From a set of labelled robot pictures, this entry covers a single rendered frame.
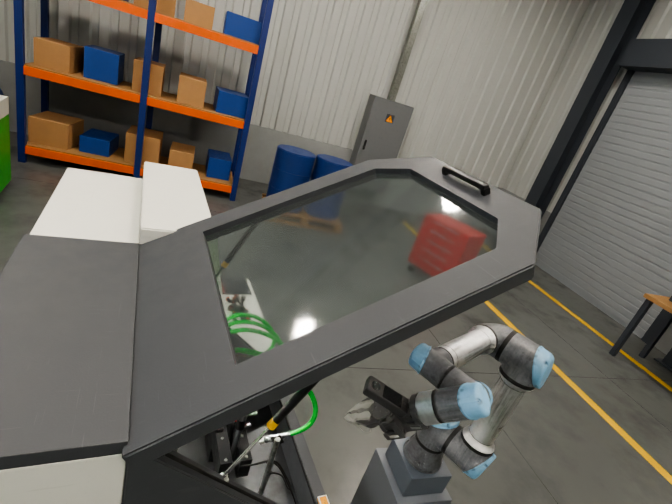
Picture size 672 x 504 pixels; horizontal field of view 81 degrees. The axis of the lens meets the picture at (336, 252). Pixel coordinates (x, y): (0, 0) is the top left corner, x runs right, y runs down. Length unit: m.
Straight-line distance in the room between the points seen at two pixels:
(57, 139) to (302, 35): 3.98
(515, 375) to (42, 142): 6.28
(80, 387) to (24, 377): 0.09
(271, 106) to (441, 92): 3.25
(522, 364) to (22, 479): 1.21
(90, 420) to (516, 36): 8.96
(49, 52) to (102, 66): 0.56
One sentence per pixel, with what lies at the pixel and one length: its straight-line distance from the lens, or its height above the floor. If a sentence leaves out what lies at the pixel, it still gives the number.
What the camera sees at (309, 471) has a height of 0.95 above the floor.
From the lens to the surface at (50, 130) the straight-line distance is 6.62.
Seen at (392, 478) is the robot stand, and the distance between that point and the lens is 1.78.
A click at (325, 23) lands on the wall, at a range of 7.58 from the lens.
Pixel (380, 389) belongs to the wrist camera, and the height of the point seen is 1.48.
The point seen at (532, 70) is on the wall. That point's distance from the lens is 9.47.
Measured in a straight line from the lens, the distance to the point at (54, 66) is 6.46.
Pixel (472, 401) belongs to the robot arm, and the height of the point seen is 1.57.
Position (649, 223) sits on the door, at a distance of 7.61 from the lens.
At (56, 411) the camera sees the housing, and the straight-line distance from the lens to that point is 0.82.
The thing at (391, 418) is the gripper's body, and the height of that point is 1.42.
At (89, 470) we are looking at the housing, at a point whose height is 1.44.
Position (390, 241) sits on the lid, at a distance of 0.98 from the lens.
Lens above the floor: 2.10
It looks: 23 degrees down
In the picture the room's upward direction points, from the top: 18 degrees clockwise
